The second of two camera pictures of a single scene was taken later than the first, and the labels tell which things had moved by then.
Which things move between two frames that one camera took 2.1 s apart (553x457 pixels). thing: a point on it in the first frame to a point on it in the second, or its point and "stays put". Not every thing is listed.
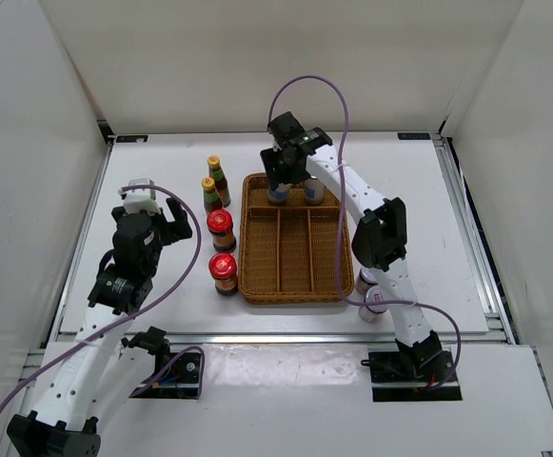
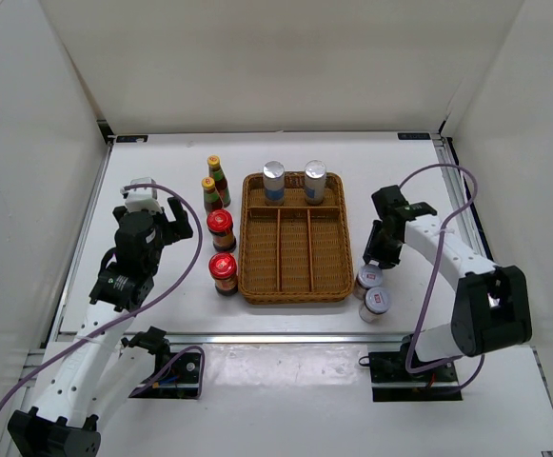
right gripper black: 269,159 to 385,259
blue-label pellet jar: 314,191 stays put
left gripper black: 178,228 stays put
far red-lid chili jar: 220,225 stays put
